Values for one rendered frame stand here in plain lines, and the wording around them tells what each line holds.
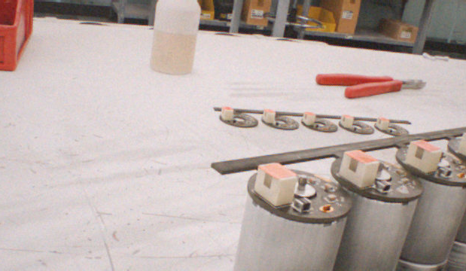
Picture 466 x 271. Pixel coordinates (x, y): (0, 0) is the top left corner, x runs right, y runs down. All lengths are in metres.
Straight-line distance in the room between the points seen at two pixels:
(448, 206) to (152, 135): 0.19
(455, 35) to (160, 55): 5.67
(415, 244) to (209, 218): 0.10
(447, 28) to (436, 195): 5.80
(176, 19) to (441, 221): 0.30
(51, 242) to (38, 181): 0.05
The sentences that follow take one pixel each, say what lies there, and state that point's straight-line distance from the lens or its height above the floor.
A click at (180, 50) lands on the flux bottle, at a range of 0.44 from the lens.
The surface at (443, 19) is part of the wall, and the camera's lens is 5.90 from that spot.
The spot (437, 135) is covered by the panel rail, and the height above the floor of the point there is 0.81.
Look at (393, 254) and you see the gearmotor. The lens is 0.16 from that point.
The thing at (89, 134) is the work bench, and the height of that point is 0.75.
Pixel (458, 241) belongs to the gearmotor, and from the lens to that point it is 0.20.
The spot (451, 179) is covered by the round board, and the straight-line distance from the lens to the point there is 0.17.
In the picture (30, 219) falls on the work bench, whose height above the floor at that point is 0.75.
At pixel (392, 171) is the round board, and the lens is 0.16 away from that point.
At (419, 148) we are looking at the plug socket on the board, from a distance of 0.17.
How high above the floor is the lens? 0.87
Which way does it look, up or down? 23 degrees down
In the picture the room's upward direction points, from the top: 10 degrees clockwise
